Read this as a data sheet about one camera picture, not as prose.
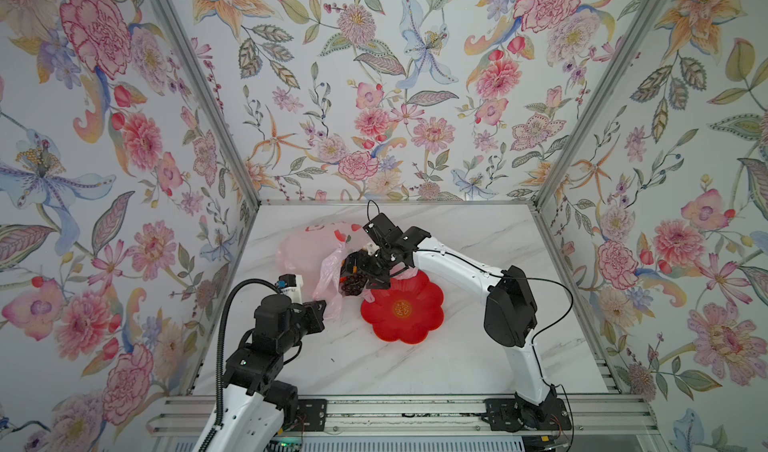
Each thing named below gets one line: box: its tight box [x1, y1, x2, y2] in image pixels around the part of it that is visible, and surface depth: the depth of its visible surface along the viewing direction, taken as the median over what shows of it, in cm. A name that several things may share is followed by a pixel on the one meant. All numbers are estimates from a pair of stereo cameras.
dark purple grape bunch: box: [341, 273, 368, 296], surface depth 95 cm
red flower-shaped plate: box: [361, 270, 445, 345], surface depth 92 cm
